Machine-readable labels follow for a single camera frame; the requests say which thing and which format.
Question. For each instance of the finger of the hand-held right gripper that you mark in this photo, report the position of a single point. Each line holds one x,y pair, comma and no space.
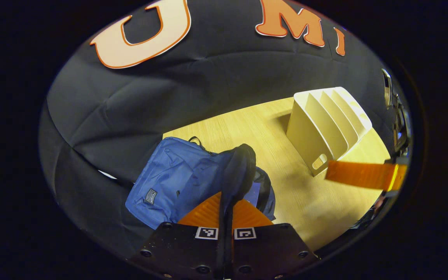
364,175

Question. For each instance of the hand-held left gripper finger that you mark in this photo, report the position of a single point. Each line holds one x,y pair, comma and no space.
228,252
220,252

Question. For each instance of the white bookshelf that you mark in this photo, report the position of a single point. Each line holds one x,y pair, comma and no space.
317,132

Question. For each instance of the blue schoolbag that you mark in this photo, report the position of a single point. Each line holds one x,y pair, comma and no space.
177,175

